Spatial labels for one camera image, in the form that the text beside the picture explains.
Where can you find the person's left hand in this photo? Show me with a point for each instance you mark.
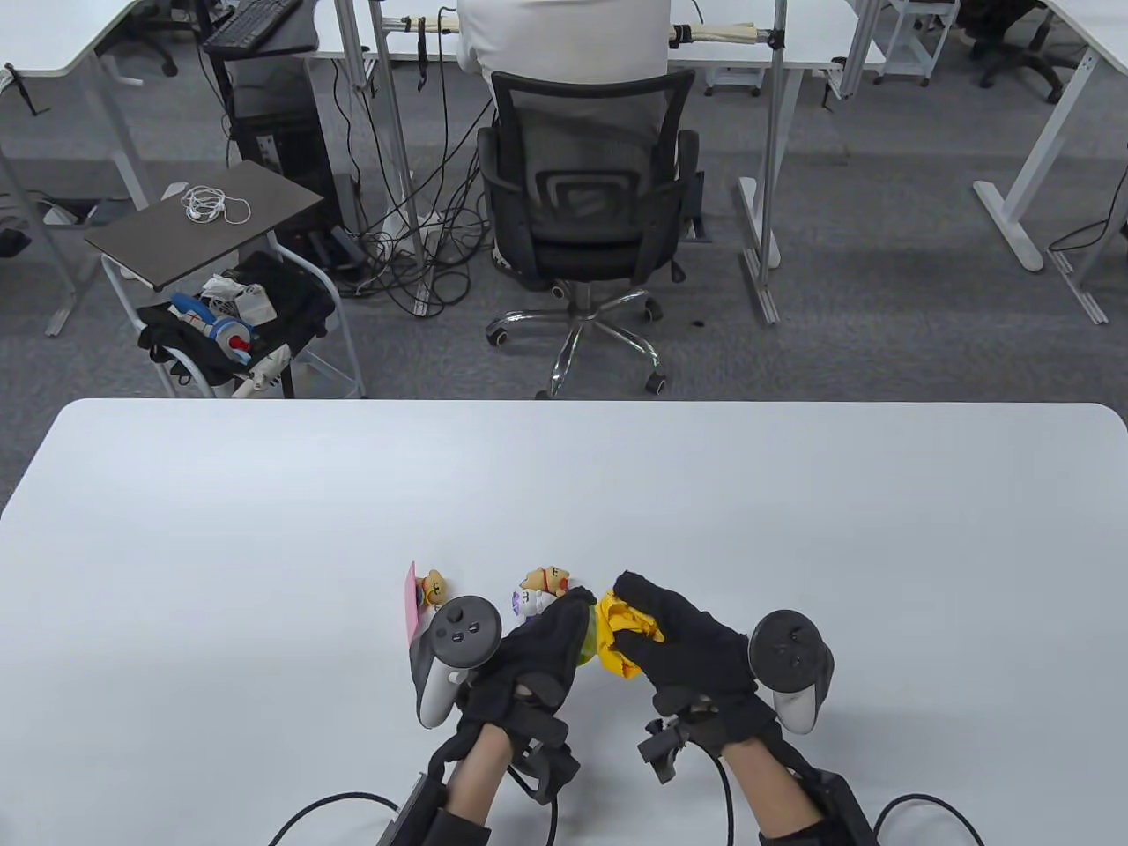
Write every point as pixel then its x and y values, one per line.
pixel 538 661

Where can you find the person's right hand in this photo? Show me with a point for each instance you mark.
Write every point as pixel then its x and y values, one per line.
pixel 696 656

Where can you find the bear ornament green board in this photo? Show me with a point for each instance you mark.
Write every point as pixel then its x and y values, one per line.
pixel 586 641

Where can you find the bear ornament purple base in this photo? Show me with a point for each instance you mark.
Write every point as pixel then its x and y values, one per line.
pixel 545 583

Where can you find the yellow dusting cloth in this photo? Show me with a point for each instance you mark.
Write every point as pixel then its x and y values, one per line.
pixel 621 634

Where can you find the black white handheld controller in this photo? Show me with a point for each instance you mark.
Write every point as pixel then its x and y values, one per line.
pixel 463 630
pixel 789 652

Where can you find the bear ornament pink board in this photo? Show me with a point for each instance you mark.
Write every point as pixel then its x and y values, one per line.
pixel 432 589

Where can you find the person's left forearm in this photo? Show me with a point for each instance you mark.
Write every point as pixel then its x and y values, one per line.
pixel 476 775

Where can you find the black forearm electronics box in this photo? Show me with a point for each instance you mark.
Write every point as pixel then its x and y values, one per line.
pixel 414 806
pixel 837 806

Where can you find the person's right forearm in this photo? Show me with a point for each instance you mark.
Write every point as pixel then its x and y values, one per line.
pixel 767 784

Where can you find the black mesh office chair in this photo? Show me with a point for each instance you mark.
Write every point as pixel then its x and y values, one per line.
pixel 586 256

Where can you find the black bag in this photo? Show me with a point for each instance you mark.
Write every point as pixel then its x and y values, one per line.
pixel 291 300

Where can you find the white power strip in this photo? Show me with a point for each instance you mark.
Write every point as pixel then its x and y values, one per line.
pixel 423 231

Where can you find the blue red white toy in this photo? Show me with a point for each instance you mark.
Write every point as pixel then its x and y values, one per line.
pixel 231 337

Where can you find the white crumpled plastic bag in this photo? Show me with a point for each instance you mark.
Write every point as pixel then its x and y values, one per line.
pixel 251 304

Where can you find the dark top white cart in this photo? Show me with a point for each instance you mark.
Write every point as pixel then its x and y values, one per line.
pixel 159 247

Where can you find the white earphones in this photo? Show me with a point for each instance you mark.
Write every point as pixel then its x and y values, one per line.
pixel 196 210

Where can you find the black computer tower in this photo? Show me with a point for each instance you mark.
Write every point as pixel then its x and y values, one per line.
pixel 282 150

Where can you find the white office desk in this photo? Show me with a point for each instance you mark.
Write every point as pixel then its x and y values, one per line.
pixel 1102 22
pixel 811 44
pixel 53 35

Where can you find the beige wooden sticks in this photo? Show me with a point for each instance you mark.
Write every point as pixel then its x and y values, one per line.
pixel 723 33

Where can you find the black swivel chair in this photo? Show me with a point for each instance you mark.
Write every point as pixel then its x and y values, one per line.
pixel 159 55
pixel 1013 62

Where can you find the black keyboard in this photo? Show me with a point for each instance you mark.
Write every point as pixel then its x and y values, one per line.
pixel 251 22

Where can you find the black wrist camera block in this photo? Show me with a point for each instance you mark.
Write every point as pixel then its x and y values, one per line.
pixel 551 767
pixel 661 749

